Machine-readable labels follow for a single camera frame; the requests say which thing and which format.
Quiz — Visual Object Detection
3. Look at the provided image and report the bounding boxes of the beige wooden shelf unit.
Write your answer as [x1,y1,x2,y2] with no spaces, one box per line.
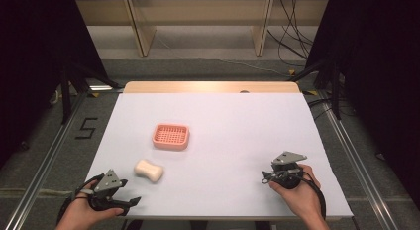
[75,0,330,58]

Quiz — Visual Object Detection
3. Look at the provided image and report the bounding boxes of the person's left hand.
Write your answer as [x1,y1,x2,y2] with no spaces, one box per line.
[54,179,125,230]

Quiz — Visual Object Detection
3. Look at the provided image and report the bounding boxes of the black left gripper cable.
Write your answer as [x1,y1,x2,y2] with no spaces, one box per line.
[56,172,105,225]

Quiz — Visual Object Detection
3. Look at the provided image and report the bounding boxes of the thin white floor cable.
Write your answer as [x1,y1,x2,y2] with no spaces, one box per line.
[157,34,292,77]

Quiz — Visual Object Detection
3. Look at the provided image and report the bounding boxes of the black metal stand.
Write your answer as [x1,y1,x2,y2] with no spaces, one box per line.
[289,57,344,121]
[58,59,124,126]

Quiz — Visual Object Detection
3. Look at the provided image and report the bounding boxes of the cream bar of soap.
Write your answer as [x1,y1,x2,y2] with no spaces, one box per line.
[133,159,164,183]

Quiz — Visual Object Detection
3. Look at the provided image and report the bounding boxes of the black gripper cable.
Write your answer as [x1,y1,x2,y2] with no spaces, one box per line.
[295,172,328,222]
[56,172,105,225]

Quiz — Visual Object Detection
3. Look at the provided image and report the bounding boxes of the pink plastic soap dish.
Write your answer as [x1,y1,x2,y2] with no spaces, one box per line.
[152,123,191,152]

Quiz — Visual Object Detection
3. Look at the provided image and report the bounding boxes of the person's right hand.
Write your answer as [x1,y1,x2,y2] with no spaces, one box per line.
[268,164,322,224]

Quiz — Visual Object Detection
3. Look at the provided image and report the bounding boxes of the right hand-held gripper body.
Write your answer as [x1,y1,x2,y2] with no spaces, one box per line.
[263,151,308,190]

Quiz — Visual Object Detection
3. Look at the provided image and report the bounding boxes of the white table cover sheet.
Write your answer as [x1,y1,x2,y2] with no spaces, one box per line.
[86,92,355,220]

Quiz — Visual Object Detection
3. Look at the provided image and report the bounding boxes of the aluminium floor rail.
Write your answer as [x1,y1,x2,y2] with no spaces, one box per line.
[3,90,87,230]
[317,90,399,230]

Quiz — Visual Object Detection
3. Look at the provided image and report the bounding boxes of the black cables beside table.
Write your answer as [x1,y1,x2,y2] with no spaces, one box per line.
[306,96,335,121]

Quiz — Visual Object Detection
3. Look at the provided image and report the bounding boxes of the black floor cables bundle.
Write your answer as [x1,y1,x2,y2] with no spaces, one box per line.
[266,0,315,68]

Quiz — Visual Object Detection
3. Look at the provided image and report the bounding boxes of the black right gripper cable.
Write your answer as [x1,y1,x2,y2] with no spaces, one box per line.
[295,172,328,222]

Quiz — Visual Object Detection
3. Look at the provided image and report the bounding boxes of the black curtain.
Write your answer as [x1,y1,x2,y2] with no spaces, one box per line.
[305,0,420,212]
[0,0,111,169]

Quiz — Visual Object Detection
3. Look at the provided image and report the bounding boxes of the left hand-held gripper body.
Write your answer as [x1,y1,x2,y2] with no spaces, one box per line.
[79,169,131,217]

